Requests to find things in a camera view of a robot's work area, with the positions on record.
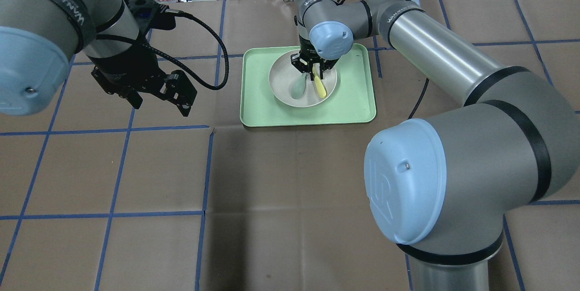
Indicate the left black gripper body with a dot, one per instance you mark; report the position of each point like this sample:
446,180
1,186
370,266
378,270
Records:
126,68

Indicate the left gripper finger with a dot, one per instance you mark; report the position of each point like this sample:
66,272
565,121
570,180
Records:
179,91
133,97

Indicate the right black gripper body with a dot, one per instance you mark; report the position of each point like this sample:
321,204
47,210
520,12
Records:
306,50

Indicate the yellow plastic fork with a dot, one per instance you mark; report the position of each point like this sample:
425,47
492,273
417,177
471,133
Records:
320,88

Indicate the white round plate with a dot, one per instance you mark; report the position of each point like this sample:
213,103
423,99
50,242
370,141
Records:
284,76

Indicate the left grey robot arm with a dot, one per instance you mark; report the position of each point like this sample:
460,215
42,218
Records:
38,38

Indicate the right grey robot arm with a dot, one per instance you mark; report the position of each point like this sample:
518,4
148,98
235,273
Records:
439,187

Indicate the teal green spoon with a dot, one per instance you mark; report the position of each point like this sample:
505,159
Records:
298,88

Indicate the mint green tray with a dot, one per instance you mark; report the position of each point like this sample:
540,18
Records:
352,101

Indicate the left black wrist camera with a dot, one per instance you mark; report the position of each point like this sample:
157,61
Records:
149,14

